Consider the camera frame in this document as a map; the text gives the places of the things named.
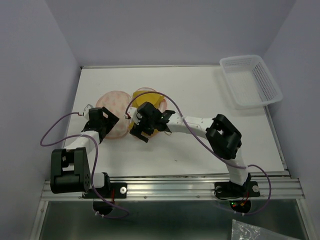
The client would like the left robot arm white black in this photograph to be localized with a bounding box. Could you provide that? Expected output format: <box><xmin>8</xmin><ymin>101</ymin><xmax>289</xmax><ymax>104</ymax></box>
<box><xmin>50</xmin><ymin>107</ymin><xmax>119</xmax><ymax>194</ymax></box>

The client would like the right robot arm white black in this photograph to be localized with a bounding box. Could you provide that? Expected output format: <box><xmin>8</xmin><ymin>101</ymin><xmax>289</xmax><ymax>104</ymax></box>
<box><xmin>125</xmin><ymin>102</ymin><xmax>251</xmax><ymax>199</ymax></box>

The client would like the clear plastic bag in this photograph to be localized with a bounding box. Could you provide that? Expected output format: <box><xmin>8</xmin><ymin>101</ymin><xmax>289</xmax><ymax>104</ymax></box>
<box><xmin>230</xmin><ymin>219</ymin><xmax>297</xmax><ymax>240</ymax></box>

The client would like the white plastic basket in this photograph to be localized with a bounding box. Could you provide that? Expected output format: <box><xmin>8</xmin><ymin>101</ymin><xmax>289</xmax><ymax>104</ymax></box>
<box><xmin>219</xmin><ymin>55</ymin><xmax>283</xmax><ymax>109</ymax></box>

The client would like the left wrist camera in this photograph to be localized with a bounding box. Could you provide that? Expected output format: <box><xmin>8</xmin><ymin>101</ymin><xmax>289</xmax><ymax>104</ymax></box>
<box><xmin>82</xmin><ymin>104</ymin><xmax>92</xmax><ymax>121</ymax></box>

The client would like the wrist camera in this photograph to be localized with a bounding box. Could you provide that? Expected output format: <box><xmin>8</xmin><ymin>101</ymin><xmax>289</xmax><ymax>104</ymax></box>
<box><xmin>82</xmin><ymin>104</ymin><xmax>92</xmax><ymax>121</ymax></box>
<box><xmin>127</xmin><ymin>107</ymin><xmax>142</xmax><ymax>125</ymax></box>

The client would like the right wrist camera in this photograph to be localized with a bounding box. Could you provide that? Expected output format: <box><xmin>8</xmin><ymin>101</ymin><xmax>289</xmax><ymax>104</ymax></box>
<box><xmin>127</xmin><ymin>107</ymin><xmax>142</xmax><ymax>125</ymax></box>

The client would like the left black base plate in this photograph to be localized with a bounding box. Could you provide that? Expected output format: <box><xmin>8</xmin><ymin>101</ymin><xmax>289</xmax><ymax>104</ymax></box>
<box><xmin>82</xmin><ymin>182</ymin><xmax>128</xmax><ymax>199</ymax></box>

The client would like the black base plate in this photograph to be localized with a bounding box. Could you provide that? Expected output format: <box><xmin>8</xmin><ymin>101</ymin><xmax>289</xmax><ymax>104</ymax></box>
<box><xmin>82</xmin><ymin>182</ymin><xmax>128</xmax><ymax>199</ymax></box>
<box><xmin>213</xmin><ymin>181</ymin><xmax>261</xmax><ymax>200</ymax></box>

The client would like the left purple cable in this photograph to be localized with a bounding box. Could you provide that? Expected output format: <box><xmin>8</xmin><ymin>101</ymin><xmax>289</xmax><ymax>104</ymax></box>
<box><xmin>39</xmin><ymin>112</ymin><xmax>131</xmax><ymax>220</ymax></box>

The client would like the aluminium frame rail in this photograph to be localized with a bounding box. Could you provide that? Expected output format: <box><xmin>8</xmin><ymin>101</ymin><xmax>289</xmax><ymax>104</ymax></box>
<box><xmin>41</xmin><ymin>177</ymin><xmax>306</xmax><ymax>201</ymax></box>

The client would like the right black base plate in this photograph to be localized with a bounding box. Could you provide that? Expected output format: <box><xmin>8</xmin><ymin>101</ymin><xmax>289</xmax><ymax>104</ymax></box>
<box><xmin>213</xmin><ymin>181</ymin><xmax>261</xmax><ymax>200</ymax></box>

